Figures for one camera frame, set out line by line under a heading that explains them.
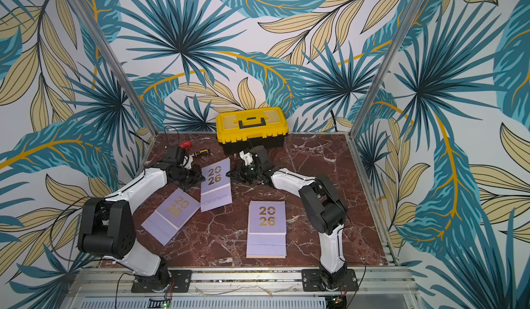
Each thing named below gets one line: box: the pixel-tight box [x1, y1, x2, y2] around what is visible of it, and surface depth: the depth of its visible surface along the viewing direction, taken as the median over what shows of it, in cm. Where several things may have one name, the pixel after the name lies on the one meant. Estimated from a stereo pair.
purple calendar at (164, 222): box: [140, 187, 201, 247], surface depth 90 cm
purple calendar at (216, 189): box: [200, 157, 233, 213], surface depth 88 cm
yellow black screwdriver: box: [193, 148, 210, 158], surface depth 111 cm
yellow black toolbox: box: [216, 106, 290, 155], surface depth 102 cm
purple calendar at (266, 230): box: [246, 200, 287, 259], surface depth 83 cm
